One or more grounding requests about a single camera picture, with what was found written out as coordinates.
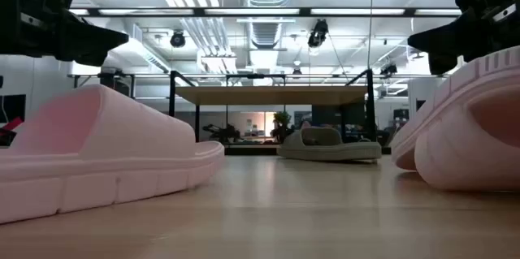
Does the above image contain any wooden shelf with black frame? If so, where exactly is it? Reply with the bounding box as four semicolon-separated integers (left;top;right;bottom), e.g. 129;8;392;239
169;70;377;143

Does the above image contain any green background plant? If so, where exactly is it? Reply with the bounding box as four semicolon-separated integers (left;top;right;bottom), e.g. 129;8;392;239
271;110;293;145

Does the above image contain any black overhead beam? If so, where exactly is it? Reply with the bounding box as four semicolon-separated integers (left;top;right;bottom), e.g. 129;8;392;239
68;6;464;18

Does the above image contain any black aluminium table frame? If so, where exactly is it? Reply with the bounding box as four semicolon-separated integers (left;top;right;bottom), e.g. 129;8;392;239
224;145;393;156

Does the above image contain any black hanging lamp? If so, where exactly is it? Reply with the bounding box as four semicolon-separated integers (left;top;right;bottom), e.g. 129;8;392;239
169;29;187;49
307;18;329;49

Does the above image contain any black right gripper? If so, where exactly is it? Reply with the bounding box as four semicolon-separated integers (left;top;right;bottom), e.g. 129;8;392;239
407;0;520;76

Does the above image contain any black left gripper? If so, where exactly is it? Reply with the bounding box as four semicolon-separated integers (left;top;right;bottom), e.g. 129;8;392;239
0;0;130;67

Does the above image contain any grey foam slide sandal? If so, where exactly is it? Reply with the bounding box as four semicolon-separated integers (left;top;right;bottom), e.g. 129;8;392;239
277;126;383;162

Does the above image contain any pink foam slide sandal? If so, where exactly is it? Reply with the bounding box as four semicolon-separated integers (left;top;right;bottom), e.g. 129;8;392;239
391;45;520;193
0;84;226;226

